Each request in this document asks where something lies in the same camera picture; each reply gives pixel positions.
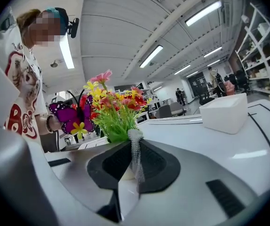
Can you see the grey knitted cloth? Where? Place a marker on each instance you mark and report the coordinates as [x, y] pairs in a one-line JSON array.
[[135, 149]]

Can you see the black head camera mount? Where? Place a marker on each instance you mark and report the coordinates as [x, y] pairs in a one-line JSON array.
[[73, 27]]

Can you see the white rectangular box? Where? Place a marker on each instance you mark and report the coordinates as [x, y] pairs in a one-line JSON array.
[[224, 114]]

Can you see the person's white printed shirt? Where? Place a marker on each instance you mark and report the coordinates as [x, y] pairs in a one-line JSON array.
[[19, 98]]

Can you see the black office chair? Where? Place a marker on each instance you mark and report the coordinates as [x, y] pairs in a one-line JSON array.
[[242, 81], [206, 100]]

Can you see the flower bouquet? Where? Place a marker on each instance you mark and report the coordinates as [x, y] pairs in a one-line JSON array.
[[116, 123]]

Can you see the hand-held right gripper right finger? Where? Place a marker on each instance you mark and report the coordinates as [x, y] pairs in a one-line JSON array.
[[191, 196]]

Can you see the black double door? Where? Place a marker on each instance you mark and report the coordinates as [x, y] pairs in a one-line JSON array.
[[196, 86]]

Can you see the grey armchair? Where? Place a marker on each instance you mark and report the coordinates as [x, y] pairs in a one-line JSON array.
[[178, 107]]

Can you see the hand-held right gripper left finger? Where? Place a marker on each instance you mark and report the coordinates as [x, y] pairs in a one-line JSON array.
[[78, 173]]

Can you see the round ceiling fixture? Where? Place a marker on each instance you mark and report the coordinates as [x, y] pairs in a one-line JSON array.
[[54, 64]]

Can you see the person's left forearm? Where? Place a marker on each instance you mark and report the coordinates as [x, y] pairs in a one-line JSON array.
[[43, 126]]

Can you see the ceiling strip light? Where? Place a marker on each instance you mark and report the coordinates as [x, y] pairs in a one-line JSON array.
[[151, 56], [203, 13], [192, 74], [213, 63], [66, 53], [212, 52], [182, 69]]

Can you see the pink armchair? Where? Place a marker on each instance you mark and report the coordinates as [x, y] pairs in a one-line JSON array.
[[229, 88]]

